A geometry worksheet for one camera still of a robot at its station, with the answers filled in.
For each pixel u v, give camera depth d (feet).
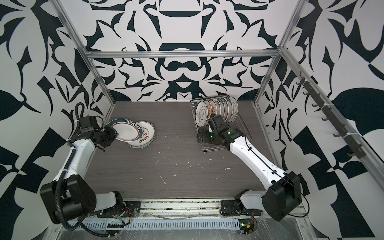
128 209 2.39
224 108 3.09
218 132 1.95
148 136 3.23
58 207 1.17
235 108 3.23
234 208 2.44
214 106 3.13
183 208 2.49
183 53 3.00
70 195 1.34
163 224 2.34
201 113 3.40
